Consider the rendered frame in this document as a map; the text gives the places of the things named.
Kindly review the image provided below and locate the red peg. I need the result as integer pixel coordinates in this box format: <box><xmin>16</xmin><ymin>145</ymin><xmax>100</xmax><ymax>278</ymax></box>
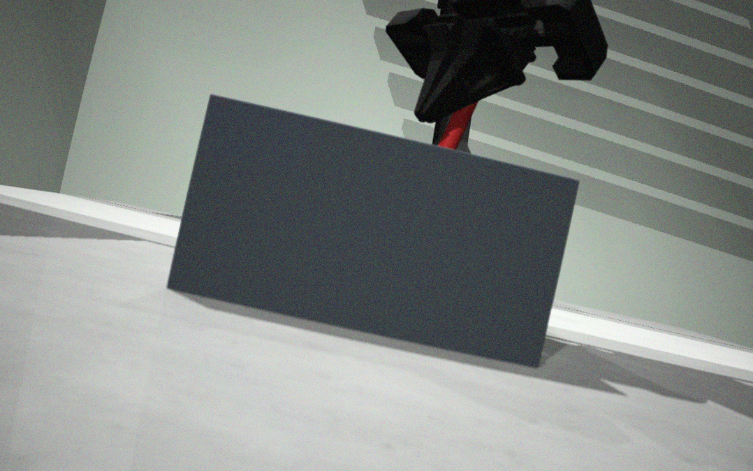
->
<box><xmin>439</xmin><ymin>101</ymin><xmax>478</xmax><ymax>150</ymax></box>

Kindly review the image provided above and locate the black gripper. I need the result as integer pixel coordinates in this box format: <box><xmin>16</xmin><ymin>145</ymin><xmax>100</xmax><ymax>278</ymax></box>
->
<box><xmin>386</xmin><ymin>0</ymin><xmax>608</xmax><ymax>124</ymax></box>

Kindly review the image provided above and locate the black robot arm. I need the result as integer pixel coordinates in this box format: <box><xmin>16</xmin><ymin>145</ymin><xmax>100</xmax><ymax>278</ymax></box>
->
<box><xmin>432</xmin><ymin>0</ymin><xmax>520</xmax><ymax>154</ymax></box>

